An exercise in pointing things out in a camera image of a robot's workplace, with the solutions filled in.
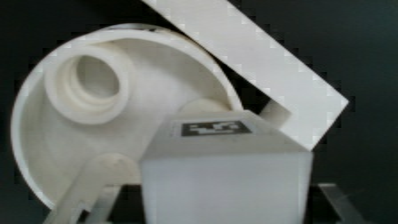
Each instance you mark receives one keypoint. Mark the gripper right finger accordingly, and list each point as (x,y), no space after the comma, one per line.
(332,209)

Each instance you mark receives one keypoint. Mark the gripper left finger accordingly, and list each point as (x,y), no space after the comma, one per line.
(118,206)

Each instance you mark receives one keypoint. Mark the white stool leg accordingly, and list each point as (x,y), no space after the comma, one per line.
(227,172)
(109,170)

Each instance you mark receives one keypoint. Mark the white stool leg front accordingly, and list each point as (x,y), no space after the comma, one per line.
(227,172)

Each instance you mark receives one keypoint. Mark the white round stool seat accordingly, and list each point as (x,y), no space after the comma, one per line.
(120,78)

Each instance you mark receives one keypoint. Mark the white L-shaped fence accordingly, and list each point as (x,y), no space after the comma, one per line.
(307,102)

